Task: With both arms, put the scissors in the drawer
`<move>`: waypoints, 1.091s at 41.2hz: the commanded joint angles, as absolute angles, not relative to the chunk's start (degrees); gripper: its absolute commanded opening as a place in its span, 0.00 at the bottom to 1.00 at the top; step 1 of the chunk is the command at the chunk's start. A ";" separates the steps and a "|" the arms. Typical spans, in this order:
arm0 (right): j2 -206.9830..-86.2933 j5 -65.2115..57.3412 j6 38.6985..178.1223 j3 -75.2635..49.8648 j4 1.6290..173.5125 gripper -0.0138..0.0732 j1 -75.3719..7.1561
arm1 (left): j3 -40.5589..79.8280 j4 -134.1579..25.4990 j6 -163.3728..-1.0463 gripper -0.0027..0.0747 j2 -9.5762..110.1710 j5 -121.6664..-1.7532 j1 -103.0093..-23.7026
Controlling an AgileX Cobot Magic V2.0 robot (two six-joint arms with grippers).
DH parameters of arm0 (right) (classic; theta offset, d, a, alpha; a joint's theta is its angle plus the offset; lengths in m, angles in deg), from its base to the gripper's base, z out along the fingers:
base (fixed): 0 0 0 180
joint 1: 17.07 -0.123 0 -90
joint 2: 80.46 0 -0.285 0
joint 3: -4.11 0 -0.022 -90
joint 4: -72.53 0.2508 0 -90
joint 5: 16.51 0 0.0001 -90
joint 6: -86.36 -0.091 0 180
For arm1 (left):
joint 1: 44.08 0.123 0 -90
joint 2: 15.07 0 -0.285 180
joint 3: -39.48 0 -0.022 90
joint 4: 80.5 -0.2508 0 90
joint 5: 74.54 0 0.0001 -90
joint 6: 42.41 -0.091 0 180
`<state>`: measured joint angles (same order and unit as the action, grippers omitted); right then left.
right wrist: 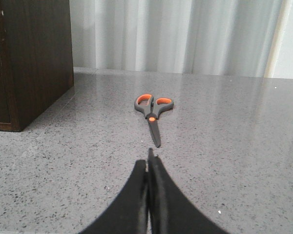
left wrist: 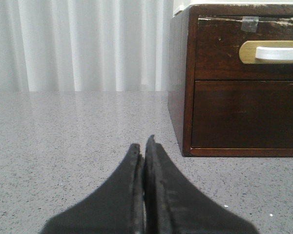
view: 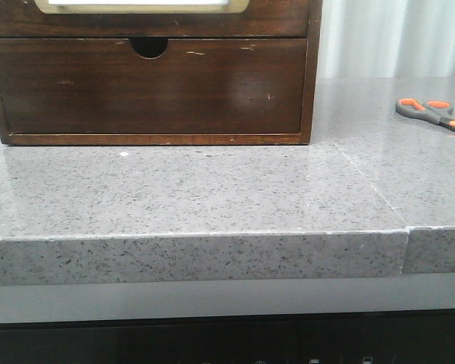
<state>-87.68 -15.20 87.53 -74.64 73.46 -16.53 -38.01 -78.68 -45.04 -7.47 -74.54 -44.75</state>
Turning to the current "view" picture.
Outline grey orange scissors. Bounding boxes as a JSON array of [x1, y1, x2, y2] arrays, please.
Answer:
[[395, 98, 455, 133]]

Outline wooden drawer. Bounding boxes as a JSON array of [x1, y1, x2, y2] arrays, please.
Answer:
[[0, 1, 310, 38], [0, 38, 306, 134]]

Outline dark wooden drawer cabinet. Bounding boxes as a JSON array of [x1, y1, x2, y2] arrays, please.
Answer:
[[0, 1, 322, 146]]

